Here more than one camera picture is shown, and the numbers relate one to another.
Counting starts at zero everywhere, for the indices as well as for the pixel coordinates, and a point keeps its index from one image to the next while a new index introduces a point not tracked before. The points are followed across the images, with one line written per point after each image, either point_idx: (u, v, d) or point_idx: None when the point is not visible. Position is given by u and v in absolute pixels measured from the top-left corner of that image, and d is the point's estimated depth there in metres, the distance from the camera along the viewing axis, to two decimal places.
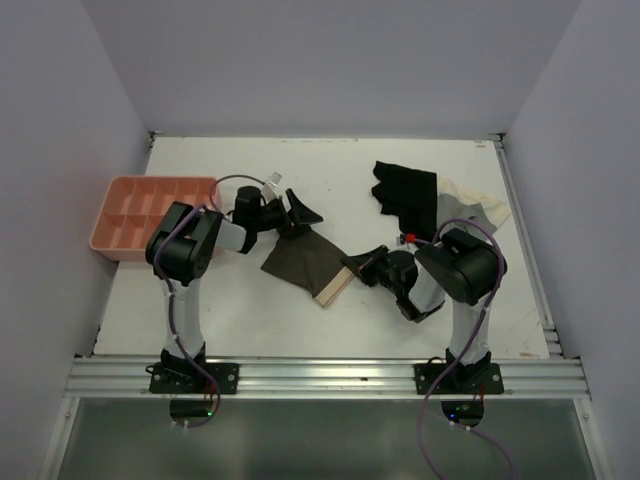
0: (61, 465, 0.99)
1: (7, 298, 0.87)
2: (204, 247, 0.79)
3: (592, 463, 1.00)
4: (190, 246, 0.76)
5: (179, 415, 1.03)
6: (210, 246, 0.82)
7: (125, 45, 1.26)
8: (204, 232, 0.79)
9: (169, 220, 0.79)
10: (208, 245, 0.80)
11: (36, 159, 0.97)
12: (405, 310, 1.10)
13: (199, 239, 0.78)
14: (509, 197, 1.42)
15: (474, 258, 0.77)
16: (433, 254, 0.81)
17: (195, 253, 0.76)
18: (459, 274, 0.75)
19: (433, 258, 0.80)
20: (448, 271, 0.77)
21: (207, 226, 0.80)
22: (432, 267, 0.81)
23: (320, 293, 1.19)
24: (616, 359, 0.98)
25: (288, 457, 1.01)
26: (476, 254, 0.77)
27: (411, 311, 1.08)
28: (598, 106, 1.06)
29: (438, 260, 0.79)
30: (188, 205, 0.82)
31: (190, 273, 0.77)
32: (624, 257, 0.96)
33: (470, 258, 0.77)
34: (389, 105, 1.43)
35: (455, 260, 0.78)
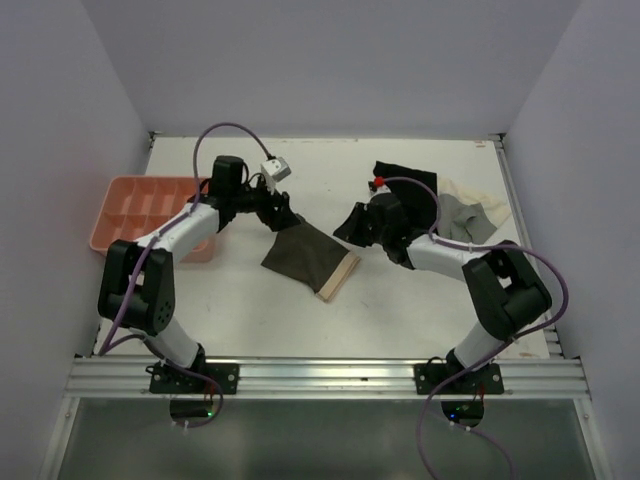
0: (61, 465, 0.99)
1: (6, 298, 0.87)
2: (160, 298, 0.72)
3: (593, 463, 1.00)
4: (147, 302, 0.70)
5: (180, 415, 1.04)
6: (168, 288, 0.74)
7: (125, 46, 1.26)
8: (153, 285, 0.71)
9: (113, 280, 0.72)
10: (163, 292, 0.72)
11: (36, 159, 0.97)
12: (394, 257, 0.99)
13: (152, 289, 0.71)
14: (509, 197, 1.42)
15: (526, 301, 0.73)
16: (489, 282, 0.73)
17: (151, 312, 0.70)
18: (509, 318, 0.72)
19: (486, 290, 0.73)
20: (499, 314, 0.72)
21: (153, 276, 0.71)
22: (478, 296, 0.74)
23: (323, 286, 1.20)
24: (616, 360, 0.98)
25: (288, 457, 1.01)
26: (529, 297, 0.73)
27: (400, 257, 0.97)
28: (598, 105, 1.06)
29: (493, 296, 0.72)
30: (128, 249, 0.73)
31: (157, 326, 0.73)
32: (624, 257, 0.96)
33: (522, 303, 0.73)
34: (389, 104, 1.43)
35: (507, 300, 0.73)
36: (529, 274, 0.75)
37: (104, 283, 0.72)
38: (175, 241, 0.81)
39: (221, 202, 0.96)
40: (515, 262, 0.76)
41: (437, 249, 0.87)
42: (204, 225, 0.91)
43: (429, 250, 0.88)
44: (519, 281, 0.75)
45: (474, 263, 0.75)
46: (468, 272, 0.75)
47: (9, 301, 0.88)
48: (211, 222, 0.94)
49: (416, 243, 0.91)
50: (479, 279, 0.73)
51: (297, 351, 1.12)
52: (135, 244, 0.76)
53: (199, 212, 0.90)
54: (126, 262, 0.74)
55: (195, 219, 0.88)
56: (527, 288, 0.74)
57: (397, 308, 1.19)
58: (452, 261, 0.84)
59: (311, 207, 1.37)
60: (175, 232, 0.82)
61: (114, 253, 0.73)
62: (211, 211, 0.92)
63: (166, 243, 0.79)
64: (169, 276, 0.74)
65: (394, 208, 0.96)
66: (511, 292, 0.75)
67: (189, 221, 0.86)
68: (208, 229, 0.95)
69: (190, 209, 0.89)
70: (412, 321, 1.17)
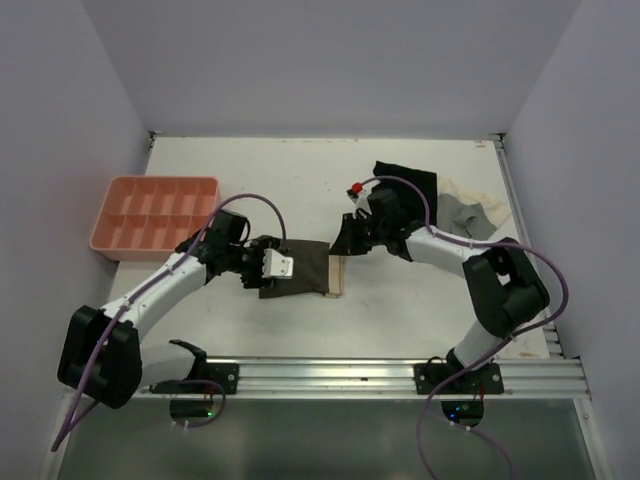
0: (61, 465, 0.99)
1: (5, 298, 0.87)
2: (120, 376, 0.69)
3: (593, 462, 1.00)
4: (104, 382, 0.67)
5: (180, 415, 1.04)
6: (132, 362, 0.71)
7: (125, 45, 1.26)
8: (114, 364, 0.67)
9: (73, 351, 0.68)
10: (125, 369, 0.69)
11: (37, 158, 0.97)
12: (393, 249, 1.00)
13: (111, 370, 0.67)
14: (509, 197, 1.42)
15: (525, 298, 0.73)
16: (486, 279, 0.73)
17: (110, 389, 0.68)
18: (507, 317, 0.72)
19: (486, 287, 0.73)
20: (498, 311, 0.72)
21: (113, 357, 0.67)
22: (478, 292, 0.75)
23: (329, 286, 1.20)
24: (616, 360, 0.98)
25: (289, 457, 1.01)
26: (526, 295, 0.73)
27: (399, 247, 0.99)
28: (597, 106, 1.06)
29: (491, 293, 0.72)
30: (93, 319, 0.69)
31: (117, 398, 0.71)
32: (624, 257, 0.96)
33: (520, 300, 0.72)
34: (389, 104, 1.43)
35: (506, 298, 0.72)
36: (528, 272, 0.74)
37: (64, 353, 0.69)
38: (146, 308, 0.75)
39: (214, 254, 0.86)
40: (516, 259, 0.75)
41: (437, 243, 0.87)
42: (189, 281, 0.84)
43: (427, 243, 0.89)
44: (518, 278, 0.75)
45: (475, 260, 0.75)
46: (468, 269, 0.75)
47: (9, 301, 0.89)
48: (199, 274, 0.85)
49: (414, 236, 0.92)
50: (479, 275, 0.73)
51: (298, 351, 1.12)
52: (102, 312, 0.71)
53: (182, 267, 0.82)
54: (89, 332, 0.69)
55: (176, 277, 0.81)
56: (525, 287, 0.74)
57: (398, 308, 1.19)
58: (450, 256, 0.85)
59: (312, 207, 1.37)
60: (148, 296, 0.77)
61: (77, 323, 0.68)
62: (199, 265, 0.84)
63: (135, 313, 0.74)
64: (133, 350, 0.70)
65: (390, 201, 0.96)
66: (510, 290, 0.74)
67: (167, 284, 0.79)
68: (193, 284, 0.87)
69: (172, 266, 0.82)
70: (412, 321, 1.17)
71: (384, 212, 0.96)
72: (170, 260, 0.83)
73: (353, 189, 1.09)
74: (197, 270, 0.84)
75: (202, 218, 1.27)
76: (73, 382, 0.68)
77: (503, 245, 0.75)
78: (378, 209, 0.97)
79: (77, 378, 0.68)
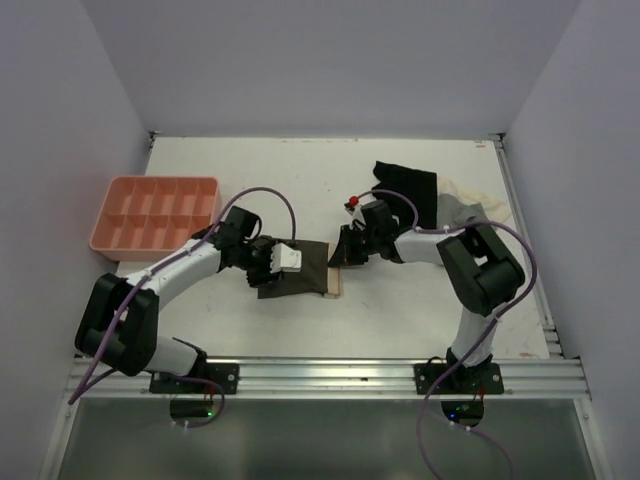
0: (61, 465, 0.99)
1: (5, 298, 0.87)
2: (139, 342, 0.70)
3: (593, 463, 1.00)
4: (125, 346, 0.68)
5: (180, 415, 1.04)
6: (150, 331, 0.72)
7: (125, 45, 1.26)
8: (134, 329, 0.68)
9: (96, 316, 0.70)
10: (143, 337, 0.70)
11: (37, 159, 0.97)
12: (385, 255, 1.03)
13: (131, 335, 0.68)
14: (509, 197, 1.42)
15: (499, 273, 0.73)
16: (459, 257, 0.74)
17: (128, 354, 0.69)
18: (482, 290, 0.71)
19: (458, 265, 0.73)
20: (471, 286, 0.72)
21: (134, 321, 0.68)
22: (453, 272, 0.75)
23: (327, 285, 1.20)
24: (616, 360, 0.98)
25: (289, 457, 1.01)
26: (500, 271, 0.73)
27: (390, 252, 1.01)
28: (597, 106, 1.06)
29: (465, 269, 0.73)
30: (117, 285, 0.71)
31: (133, 366, 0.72)
32: (624, 257, 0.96)
33: (493, 275, 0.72)
34: (389, 104, 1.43)
35: (479, 273, 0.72)
36: (501, 249, 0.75)
37: (86, 317, 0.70)
38: (166, 281, 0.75)
39: (229, 244, 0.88)
40: (489, 238, 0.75)
41: (420, 239, 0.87)
42: (205, 265, 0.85)
43: (412, 240, 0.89)
44: (492, 256, 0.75)
45: (449, 240, 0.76)
46: (443, 250, 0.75)
47: (9, 301, 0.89)
48: (213, 261, 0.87)
49: (402, 237, 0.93)
50: (451, 254, 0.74)
51: (297, 351, 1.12)
52: (125, 279, 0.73)
53: (199, 250, 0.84)
54: (111, 299, 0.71)
55: (193, 259, 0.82)
56: (500, 263, 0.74)
57: (398, 308, 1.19)
58: (432, 247, 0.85)
59: (312, 207, 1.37)
60: (168, 271, 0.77)
61: (101, 289, 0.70)
62: (215, 251, 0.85)
63: (156, 283, 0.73)
64: (152, 319, 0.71)
65: (380, 209, 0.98)
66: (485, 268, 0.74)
67: (187, 263, 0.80)
68: (206, 271, 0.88)
69: (190, 248, 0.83)
70: (412, 321, 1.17)
71: (376, 220, 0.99)
72: (188, 244, 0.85)
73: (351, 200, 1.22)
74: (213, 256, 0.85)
75: (202, 218, 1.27)
76: (92, 347, 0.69)
77: (473, 225, 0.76)
78: (371, 217, 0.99)
79: (96, 343, 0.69)
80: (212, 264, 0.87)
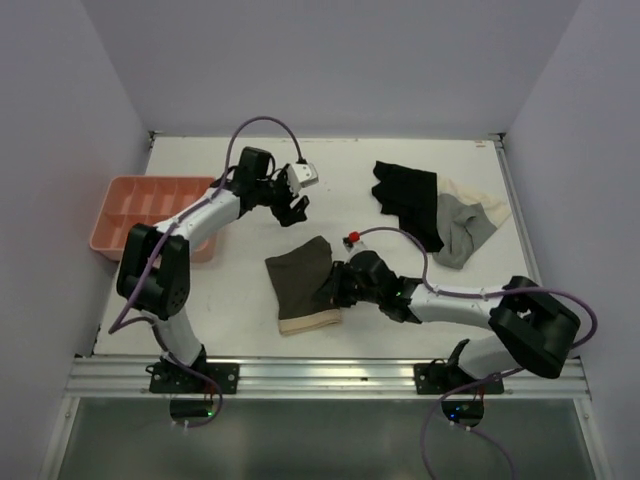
0: (61, 465, 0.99)
1: (6, 298, 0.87)
2: (175, 286, 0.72)
3: (593, 462, 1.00)
4: (161, 288, 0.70)
5: (180, 415, 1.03)
6: (184, 274, 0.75)
7: (124, 44, 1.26)
8: (169, 271, 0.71)
9: (131, 263, 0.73)
10: (179, 279, 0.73)
11: (37, 158, 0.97)
12: (396, 317, 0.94)
13: (169, 276, 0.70)
14: (509, 197, 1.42)
15: (562, 334, 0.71)
16: (522, 331, 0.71)
17: (165, 296, 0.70)
18: (555, 361, 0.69)
19: (524, 341, 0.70)
20: (546, 360, 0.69)
21: (169, 263, 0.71)
22: (517, 348, 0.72)
23: (286, 320, 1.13)
24: (616, 360, 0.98)
25: (289, 456, 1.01)
26: (559, 328, 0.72)
27: (402, 312, 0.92)
28: (598, 105, 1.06)
29: (532, 343, 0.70)
30: (149, 234, 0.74)
31: (169, 311, 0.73)
32: (624, 258, 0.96)
33: (555, 336, 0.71)
34: (390, 104, 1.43)
35: (543, 340, 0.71)
36: (551, 303, 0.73)
37: (122, 266, 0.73)
38: (193, 227, 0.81)
39: (245, 190, 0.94)
40: (535, 298, 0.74)
41: (445, 302, 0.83)
42: (224, 213, 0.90)
43: (434, 303, 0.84)
44: (545, 314, 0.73)
45: (500, 317, 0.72)
46: (500, 329, 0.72)
47: (10, 301, 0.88)
48: (233, 208, 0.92)
49: (417, 298, 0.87)
50: (512, 333, 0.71)
51: (297, 352, 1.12)
52: (154, 228, 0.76)
53: (220, 198, 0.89)
54: (145, 246, 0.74)
55: (215, 206, 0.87)
56: (556, 320, 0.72)
57: None
58: (465, 310, 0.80)
59: (312, 207, 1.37)
60: (194, 218, 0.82)
61: (134, 238, 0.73)
62: (233, 198, 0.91)
63: (185, 229, 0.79)
64: (186, 262, 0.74)
65: (378, 267, 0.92)
66: (543, 331, 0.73)
67: (210, 210, 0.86)
68: (227, 217, 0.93)
69: (211, 196, 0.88)
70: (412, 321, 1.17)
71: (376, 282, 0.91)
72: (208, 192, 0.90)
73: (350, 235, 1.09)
74: (231, 202, 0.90)
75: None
76: (129, 293, 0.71)
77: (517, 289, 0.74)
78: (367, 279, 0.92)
79: (133, 287, 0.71)
80: (232, 210, 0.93)
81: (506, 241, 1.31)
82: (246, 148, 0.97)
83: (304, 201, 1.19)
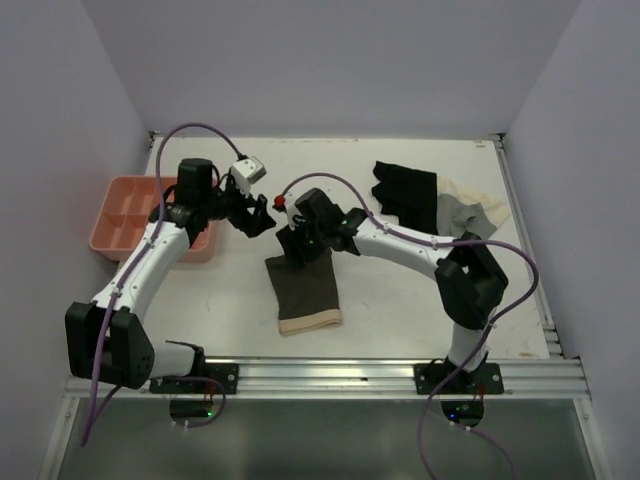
0: (61, 465, 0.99)
1: (6, 298, 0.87)
2: (136, 357, 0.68)
3: (593, 463, 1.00)
4: (122, 368, 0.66)
5: (179, 415, 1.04)
6: (141, 342, 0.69)
7: (124, 44, 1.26)
8: (123, 350, 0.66)
9: (81, 348, 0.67)
10: (136, 351, 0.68)
11: (37, 158, 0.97)
12: (337, 248, 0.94)
13: (124, 354, 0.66)
14: (509, 197, 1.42)
15: (496, 293, 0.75)
16: (462, 285, 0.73)
17: (128, 373, 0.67)
18: (483, 316, 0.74)
19: (460, 292, 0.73)
20: (475, 314, 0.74)
21: (119, 343, 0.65)
22: (452, 299, 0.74)
23: (286, 320, 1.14)
24: (616, 360, 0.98)
25: (289, 457, 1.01)
26: (492, 286, 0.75)
27: (343, 241, 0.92)
28: (597, 105, 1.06)
29: (468, 297, 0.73)
30: (87, 313, 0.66)
31: (136, 382, 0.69)
32: (623, 257, 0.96)
33: (488, 293, 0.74)
34: (389, 104, 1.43)
35: (476, 294, 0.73)
36: (492, 263, 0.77)
37: (73, 352, 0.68)
38: (137, 289, 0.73)
39: (190, 211, 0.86)
40: (480, 255, 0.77)
41: (391, 242, 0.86)
42: (173, 252, 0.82)
43: (379, 240, 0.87)
44: (483, 271, 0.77)
45: (446, 267, 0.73)
46: (442, 279, 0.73)
47: (10, 301, 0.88)
48: (182, 240, 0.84)
49: (365, 232, 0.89)
50: (452, 282, 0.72)
51: (298, 352, 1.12)
52: (93, 304, 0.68)
53: (163, 237, 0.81)
54: (89, 326, 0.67)
55: (159, 249, 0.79)
56: (493, 279, 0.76)
57: (397, 307, 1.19)
58: (412, 256, 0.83)
59: None
60: (136, 275, 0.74)
61: (74, 321, 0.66)
62: (176, 231, 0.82)
63: (129, 296, 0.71)
64: (140, 330, 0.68)
65: (317, 197, 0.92)
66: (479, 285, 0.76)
67: (154, 258, 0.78)
68: (179, 250, 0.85)
69: (151, 237, 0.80)
70: (412, 321, 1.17)
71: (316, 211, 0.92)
72: (149, 231, 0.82)
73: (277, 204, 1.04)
74: (176, 238, 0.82)
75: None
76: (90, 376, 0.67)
77: (465, 243, 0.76)
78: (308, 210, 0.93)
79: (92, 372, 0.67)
80: (181, 242, 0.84)
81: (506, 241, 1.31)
82: (185, 163, 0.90)
83: (262, 200, 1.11)
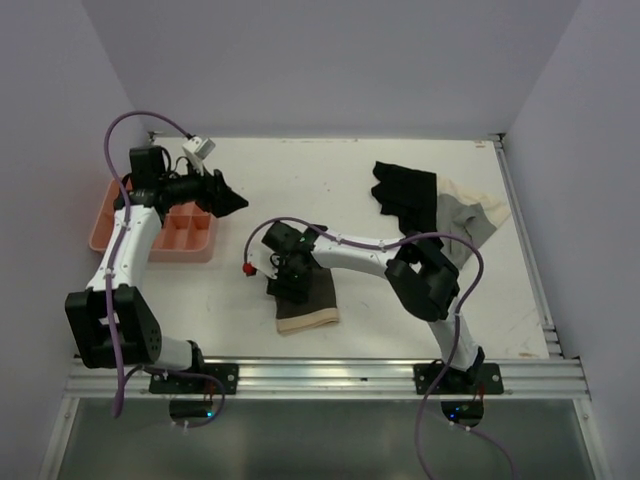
0: (60, 466, 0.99)
1: (6, 298, 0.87)
2: (147, 330, 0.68)
3: (593, 463, 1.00)
4: (137, 342, 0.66)
5: (180, 415, 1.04)
6: (149, 316, 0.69)
7: (125, 45, 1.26)
8: (135, 325, 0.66)
9: (89, 335, 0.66)
10: (146, 325, 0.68)
11: (37, 158, 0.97)
12: (301, 266, 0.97)
13: (137, 328, 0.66)
14: (509, 197, 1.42)
15: (446, 283, 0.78)
16: (413, 282, 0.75)
17: (144, 346, 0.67)
18: (438, 309, 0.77)
19: (413, 289, 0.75)
20: (431, 307, 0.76)
21: (130, 317, 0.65)
22: (407, 296, 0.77)
23: (281, 320, 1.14)
24: (616, 360, 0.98)
25: (289, 456, 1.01)
26: (442, 279, 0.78)
27: (305, 257, 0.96)
28: (596, 105, 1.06)
29: (420, 292, 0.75)
30: (84, 300, 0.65)
31: (152, 356, 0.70)
32: (623, 257, 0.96)
33: (439, 286, 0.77)
34: (389, 104, 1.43)
35: (428, 289, 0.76)
36: (437, 255, 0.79)
37: (81, 342, 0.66)
38: (129, 267, 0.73)
39: (154, 192, 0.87)
40: (425, 249, 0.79)
41: (346, 249, 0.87)
42: (149, 231, 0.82)
43: (335, 251, 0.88)
44: (431, 265, 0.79)
45: (393, 266, 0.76)
46: (393, 278, 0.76)
47: (10, 301, 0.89)
48: (154, 219, 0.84)
49: (320, 246, 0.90)
50: (402, 281, 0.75)
51: (298, 352, 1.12)
52: (90, 290, 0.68)
53: (136, 218, 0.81)
54: (91, 312, 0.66)
55: (135, 230, 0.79)
56: (442, 271, 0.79)
57: (397, 307, 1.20)
58: (367, 262, 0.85)
59: (311, 207, 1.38)
60: (121, 256, 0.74)
61: (74, 311, 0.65)
62: (147, 211, 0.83)
63: (123, 274, 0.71)
64: (144, 303, 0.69)
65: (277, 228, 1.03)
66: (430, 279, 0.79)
67: (133, 238, 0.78)
68: (154, 231, 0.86)
69: (125, 220, 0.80)
70: (413, 320, 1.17)
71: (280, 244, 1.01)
72: (120, 217, 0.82)
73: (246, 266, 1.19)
74: (149, 218, 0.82)
75: (188, 206, 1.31)
76: (106, 360, 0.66)
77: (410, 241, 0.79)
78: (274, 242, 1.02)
79: (107, 355, 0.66)
80: (154, 222, 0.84)
81: (507, 242, 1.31)
82: (132, 150, 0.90)
83: (219, 174, 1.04)
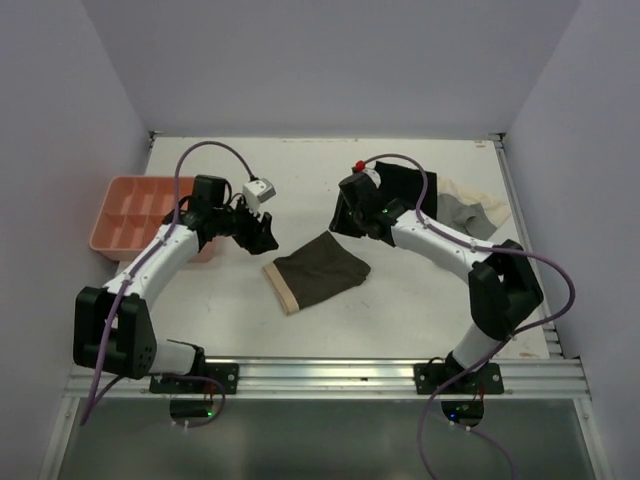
0: (60, 466, 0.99)
1: (7, 299, 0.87)
2: (140, 346, 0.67)
3: (594, 464, 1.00)
4: (125, 354, 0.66)
5: (179, 415, 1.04)
6: (146, 333, 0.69)
7: (124, 44, 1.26)
8: (130, 337, 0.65)
9: (86, 332, 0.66)
10: (140, 341, 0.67)
11: (37, 158, 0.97)
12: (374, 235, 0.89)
13: (131, 341, 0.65)
14: (509, 197, 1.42)
15: (526, 306, 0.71)
16: (494, 292, 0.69)
17: (130, 362, 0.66)
18: (508, 327, 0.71)
19: (493, 298, 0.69)
20: (502, 324, 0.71)
21: (128, 327, 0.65)
22: (481, 302, 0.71)
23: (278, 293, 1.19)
24: (616, 360, 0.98)
25: (289, 455, 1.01)
26: (525, 300, 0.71)
27: (380, 230, 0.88)
28: (597, 105, 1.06)
29: (498, 306, 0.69)
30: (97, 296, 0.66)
31: (137, 373, 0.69)
32: (624, 257, 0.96)
33: (519, 306, 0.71)
34: (389, 104, 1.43)
35: (507, 305, 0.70)
36: (530, 277, 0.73)
37: (77, 337, 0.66)
38: (148, 280, 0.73)
39: (203, 218, 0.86)
40: (520, 268, 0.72)
41: (429, 237, 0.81)
42: (183, 250, 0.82)
43: (419, 235, 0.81)
44: (518, 281, 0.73)
45: (481, 270, 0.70)
46: (475, 282, 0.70)
47: (11, 302, 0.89)
48: (192, 242, 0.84)
49: (404, 223, 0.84)
50: (489, 289, 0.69)
51: (297, 352, 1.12)
52: (104, 289, 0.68)
53: (175, 237, 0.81)
54: (98, 309, 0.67)
55: (170, 247, 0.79)
56: (526, 292, 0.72)
57: (397, 307, 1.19)
58: (449, 257, 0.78)
59: (312, 207, 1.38)
60: (147, 270, 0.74)
61: (84, 302, 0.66)
62: (189, 233, 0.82)
63: (139, 285, 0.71)
64: (147, 319, 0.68)
65: (362, 183, 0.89)
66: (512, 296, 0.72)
67: (165, 254, 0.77)
68: (188, 253, 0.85)
69: (164, 236, 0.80)
70: (412, 321, 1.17)
71: (359, 196, 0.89)
72: (161, 231, 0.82)
73: (356, 167, 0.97)
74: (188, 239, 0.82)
75: None
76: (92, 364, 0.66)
77: (509, 252, 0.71)
78: (352, 193, 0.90)
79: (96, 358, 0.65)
80: (189, 247, 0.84)
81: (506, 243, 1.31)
82: (199, 175, 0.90)
83: (268, 216, 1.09)
